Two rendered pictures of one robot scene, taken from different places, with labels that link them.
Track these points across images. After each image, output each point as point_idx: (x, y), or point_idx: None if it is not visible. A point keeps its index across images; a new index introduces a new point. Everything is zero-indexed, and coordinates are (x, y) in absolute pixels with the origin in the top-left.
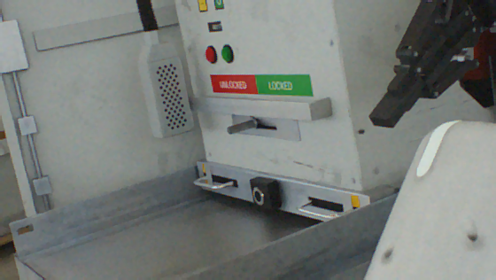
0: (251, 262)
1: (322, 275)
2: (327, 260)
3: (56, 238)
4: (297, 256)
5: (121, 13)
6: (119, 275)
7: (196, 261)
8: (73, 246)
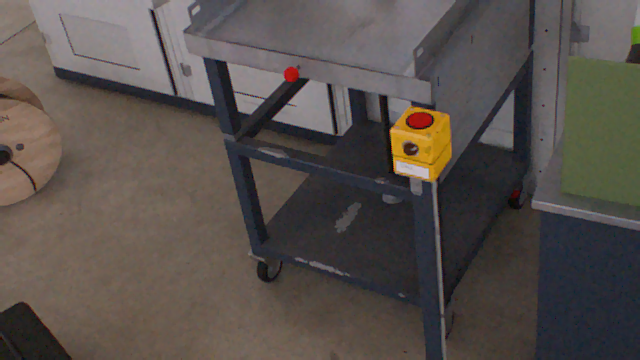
0: (451, 12)
1: (474, 12)
2: (474, 1)
3: (212, 13)
4: (465, 3)
5: None
6: (316, 34)
7: (365, 15)
8: (232, 17)
